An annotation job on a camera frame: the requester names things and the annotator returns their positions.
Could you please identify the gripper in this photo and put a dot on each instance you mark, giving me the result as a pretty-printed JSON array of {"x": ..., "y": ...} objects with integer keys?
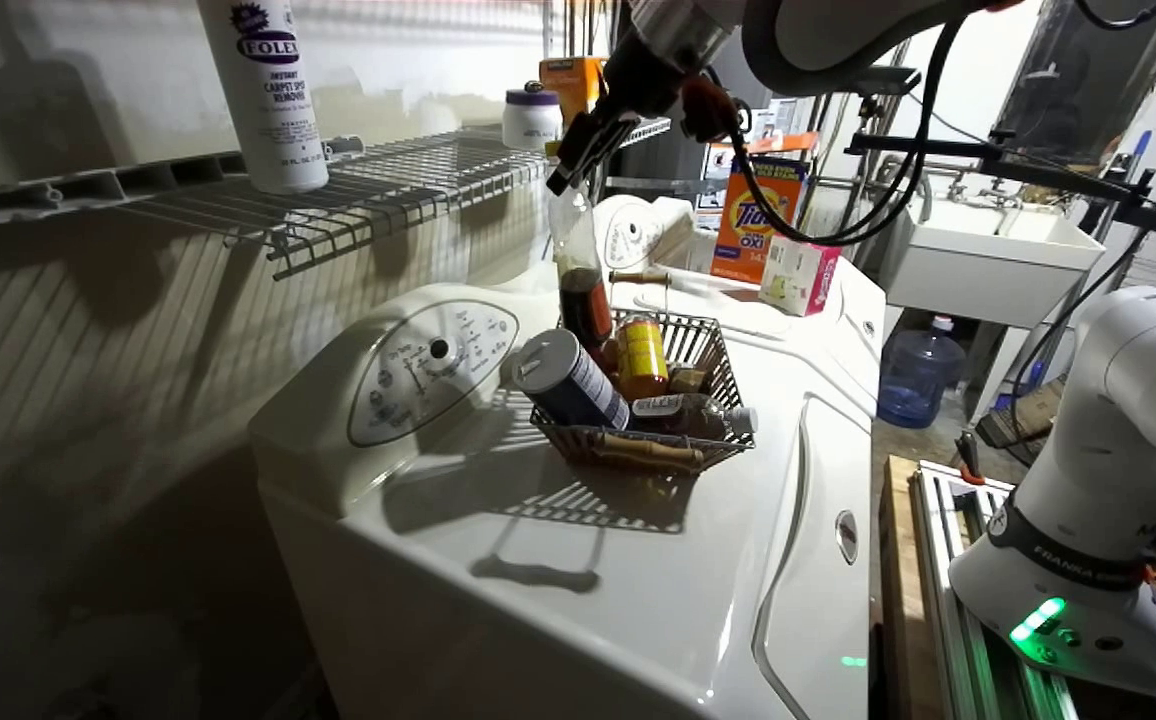
[{"x": 641, "y": 78}]

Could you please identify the clear bottle with dark liquid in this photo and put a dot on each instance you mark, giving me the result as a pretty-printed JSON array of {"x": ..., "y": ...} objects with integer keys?
[{"x": 584, "y": 290}]

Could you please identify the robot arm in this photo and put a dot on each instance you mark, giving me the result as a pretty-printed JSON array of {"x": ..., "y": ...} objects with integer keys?
[{"x": 1098, "y": 480}]

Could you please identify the small bottle with white cap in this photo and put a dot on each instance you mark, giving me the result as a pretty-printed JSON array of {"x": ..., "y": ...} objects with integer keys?
[{"x": 688, "y": 415}]

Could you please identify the tall white spray bottle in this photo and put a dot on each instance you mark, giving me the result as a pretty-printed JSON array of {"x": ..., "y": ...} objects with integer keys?
[{"x": 273, "y": 100}]

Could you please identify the white jar with purple lid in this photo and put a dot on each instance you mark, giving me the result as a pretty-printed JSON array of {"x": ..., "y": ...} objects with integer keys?
[{"x": 531, "y": 120}]

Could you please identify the orange detergent box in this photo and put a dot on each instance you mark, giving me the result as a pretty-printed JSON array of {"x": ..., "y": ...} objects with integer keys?
[{"x": 753, "y": 225}]

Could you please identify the white and orange cardboard box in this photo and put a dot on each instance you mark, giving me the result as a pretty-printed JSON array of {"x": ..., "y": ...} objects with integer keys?
[{"x": 768, "y": 125}]

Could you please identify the yellow and red can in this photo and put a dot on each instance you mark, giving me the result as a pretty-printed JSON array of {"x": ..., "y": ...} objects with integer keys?
[{"x": 641, "y": 358}]

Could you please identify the blue can with grey lid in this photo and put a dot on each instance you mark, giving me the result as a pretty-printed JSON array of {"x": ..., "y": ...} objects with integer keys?
[{"x": 568, "y": 385}]

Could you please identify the white and pink box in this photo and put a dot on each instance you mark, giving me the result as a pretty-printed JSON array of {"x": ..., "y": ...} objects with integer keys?
[{"x": 798, "y": 278}]

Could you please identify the washing machine knob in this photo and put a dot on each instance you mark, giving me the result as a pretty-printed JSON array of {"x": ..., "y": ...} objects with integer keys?
[{"x": 441, "y": 353}]

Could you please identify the blue water jug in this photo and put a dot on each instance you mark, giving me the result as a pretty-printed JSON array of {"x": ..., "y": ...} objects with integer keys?
[{"x": 918, "y": 375}]

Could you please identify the sink tap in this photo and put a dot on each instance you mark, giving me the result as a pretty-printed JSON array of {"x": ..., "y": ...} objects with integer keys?
[{"x": 988, "y": 190}]

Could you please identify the white utility sink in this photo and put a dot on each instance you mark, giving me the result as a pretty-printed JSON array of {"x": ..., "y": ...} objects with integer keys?
[{"x": 988, "y": 265}]

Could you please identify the white washing machine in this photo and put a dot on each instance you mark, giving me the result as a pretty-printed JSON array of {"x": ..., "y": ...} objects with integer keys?
[{"x": 538, "y": 600}]

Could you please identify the water heater tank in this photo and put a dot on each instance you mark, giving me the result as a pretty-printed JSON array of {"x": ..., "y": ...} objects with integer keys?
[{"x": 1088, "y": 80}]

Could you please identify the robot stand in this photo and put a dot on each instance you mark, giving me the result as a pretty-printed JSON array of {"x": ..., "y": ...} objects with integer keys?
[{"x": 928, "y": 600}]

